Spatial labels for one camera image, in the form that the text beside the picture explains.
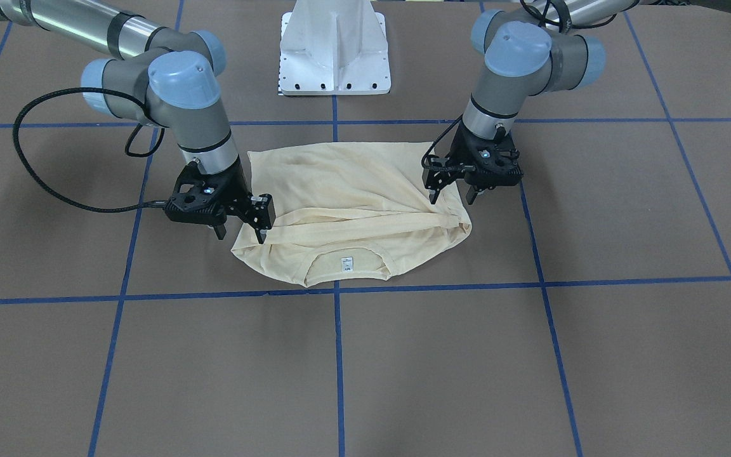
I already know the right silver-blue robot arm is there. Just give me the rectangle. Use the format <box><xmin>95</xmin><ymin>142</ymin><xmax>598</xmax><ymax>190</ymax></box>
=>
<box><xmin>0</xmin><ymin>1</ymin><xmax>275</xmax><ymax>243</ymax></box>

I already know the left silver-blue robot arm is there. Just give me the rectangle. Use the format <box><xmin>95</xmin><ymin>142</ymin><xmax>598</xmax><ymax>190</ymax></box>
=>
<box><xmin>421</xmin><ymin>1</ymin><xmax>637</xmax><ymax>204</ymax></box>

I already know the cream long-sleeve printed shirt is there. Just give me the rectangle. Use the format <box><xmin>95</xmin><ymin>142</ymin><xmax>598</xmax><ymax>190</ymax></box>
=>
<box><xmin>232</xmin><ymin>142</ymin><xmax>472</xmax><ymax>287</ymax></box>

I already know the brown paper table cover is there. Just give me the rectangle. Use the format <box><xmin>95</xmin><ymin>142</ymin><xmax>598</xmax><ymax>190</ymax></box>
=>
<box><xmin>0</xmin><ymin>6</ymin><xmax>731</xmax><ymax>456</ymax></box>

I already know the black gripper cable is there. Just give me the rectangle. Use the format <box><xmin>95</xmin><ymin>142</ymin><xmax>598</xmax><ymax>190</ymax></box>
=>
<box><xmin>13</xmin><ymin>88</ymin><xmax>169</xmax><ymax>213</ymax></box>
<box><xmin>421</xmin><ymin>117</ymin><xmax>464</xmax><ymax>172</ymax></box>

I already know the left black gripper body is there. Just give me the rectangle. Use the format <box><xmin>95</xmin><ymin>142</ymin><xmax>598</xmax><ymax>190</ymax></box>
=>
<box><xmin>423</xmin><ymin>124</ymin><xmax>524</xmax><ymax>191</ymax></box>

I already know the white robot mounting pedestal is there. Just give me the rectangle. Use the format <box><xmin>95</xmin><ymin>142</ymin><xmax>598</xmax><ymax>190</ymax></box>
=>
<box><xmin>278</xmin><ymin>1</ymin><xmax>392</xmax><ymax>96</ymax></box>

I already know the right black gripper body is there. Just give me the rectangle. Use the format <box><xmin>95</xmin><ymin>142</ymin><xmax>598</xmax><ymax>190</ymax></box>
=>
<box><xmin>164</xmin><ymin>159</ymin><xmax>253</xmax><ymax>227</ymax></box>

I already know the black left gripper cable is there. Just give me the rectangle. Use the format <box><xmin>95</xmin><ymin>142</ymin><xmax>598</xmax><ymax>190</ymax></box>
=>
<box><xmin>421</xmin><ymin>117</ymin><xmax>464</xmax><ymax>172</ymax></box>

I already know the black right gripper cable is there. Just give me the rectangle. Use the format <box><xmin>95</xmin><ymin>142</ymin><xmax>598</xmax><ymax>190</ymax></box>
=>
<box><xmin>13</xmin><ymin>88</ymin><xmax>169</xmax><ymax>213</ymax></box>

